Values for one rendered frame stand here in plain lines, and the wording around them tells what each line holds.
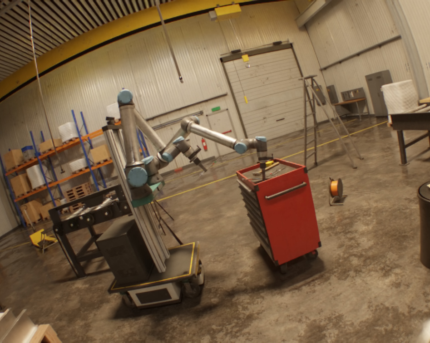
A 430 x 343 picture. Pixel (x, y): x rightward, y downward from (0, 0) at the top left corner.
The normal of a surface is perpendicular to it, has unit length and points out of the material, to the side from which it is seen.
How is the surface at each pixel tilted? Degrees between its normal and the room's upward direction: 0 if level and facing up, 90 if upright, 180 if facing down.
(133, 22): 90
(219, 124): 90
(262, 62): 90
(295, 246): 90
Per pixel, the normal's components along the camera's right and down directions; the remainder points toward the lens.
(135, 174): 0.41, 0.12
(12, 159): 0.11, 0.14
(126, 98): 0.38, -0.09
